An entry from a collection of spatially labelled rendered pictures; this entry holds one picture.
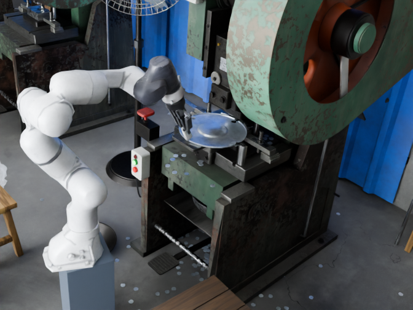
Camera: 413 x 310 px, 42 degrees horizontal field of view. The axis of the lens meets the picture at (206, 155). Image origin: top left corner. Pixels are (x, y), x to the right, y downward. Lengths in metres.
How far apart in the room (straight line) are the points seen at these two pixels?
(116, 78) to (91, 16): 1.71
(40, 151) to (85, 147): 1.88
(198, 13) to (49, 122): 0.82
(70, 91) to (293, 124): 0.72
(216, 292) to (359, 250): 1.12
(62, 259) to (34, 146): 0.52
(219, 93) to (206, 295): 0.80
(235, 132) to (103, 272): 0.78
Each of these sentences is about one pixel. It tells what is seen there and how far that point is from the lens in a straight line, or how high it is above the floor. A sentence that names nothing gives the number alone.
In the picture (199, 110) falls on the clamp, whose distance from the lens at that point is 2.47.
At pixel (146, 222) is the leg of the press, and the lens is 2.63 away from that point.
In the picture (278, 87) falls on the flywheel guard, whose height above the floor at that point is 1.23.
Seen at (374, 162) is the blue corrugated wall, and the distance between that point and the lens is 3.33.
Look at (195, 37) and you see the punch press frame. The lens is 2.20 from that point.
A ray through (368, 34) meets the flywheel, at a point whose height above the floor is 1.35.
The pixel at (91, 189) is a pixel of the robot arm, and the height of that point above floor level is 0.82.
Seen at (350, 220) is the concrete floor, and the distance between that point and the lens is 3.21.
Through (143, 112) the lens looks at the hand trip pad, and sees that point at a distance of 2.41.
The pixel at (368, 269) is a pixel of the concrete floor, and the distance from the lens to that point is 2.93.
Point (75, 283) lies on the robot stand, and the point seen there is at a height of 0.39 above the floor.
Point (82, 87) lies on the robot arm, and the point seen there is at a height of 1.16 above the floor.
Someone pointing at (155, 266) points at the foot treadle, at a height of 0.16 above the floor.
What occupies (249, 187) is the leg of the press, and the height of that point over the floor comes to 0.64.
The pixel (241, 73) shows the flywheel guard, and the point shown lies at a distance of 1.66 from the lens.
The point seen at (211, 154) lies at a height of 0.70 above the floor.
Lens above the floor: 1.90
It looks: 32 degrees down
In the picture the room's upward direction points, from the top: 5 degrees clockwise
